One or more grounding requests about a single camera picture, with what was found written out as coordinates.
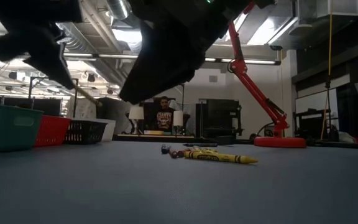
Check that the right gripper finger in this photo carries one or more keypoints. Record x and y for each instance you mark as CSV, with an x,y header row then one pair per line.
x,y
172,56

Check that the black shelf unit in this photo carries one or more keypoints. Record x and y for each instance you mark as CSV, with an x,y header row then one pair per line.
x,y
225,112

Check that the blue violet crayon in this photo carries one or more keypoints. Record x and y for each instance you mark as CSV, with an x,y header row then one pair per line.
x,y
165,149

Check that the white bag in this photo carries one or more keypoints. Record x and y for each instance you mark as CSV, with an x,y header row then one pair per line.
x,y
346,137

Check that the long ceiling light strip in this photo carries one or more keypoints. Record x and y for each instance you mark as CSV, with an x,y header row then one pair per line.
x,y
253,62
79,55

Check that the red mesh basket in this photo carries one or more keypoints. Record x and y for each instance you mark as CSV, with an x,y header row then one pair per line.
x,y
53,132

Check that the person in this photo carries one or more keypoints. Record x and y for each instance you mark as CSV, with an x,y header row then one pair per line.
x,y
165,116

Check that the white board panel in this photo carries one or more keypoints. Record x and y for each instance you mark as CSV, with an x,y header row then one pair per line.
x,y
312,101

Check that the silver ceiling duct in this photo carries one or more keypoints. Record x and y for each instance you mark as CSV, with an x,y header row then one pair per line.
x,y
117,12

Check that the black tripod stand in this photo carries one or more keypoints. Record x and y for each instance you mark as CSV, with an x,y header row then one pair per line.
x,y
327,102

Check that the black mesh basket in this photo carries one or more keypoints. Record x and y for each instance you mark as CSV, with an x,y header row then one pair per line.
x,y
85,132

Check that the yellow flat box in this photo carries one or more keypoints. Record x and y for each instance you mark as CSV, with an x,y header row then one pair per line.
x,y
153,132

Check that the black metal frame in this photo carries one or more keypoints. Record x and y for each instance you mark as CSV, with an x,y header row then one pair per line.
x,y
31,90
183,96

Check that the white box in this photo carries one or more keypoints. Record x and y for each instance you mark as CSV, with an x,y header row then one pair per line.
x,y
110,129

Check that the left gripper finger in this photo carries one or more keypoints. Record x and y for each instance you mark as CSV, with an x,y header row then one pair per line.
x,y
64,56
42,53

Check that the black cabinet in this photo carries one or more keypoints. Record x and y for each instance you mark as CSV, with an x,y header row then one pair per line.
x,y
113,115

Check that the black desk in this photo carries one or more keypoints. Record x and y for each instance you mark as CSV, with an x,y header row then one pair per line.
x,y
309,124

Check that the white covered equipment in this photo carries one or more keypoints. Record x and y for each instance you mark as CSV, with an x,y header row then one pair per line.
x,y
85,110

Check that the bright ceiling light panel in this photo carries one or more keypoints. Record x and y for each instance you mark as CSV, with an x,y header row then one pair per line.
x,y
129,35

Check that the red desk lamp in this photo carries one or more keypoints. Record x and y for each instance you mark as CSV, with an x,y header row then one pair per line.
x,y
280,142

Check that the black aluminium table frame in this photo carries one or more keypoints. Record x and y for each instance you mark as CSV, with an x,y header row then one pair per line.
x,y
166,138

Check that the teal plastic basket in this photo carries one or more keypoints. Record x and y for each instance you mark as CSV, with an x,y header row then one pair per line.
x,y
2,130

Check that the white shade table lamp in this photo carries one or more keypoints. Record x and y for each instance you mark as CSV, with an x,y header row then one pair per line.
x,y
178,118
136,112

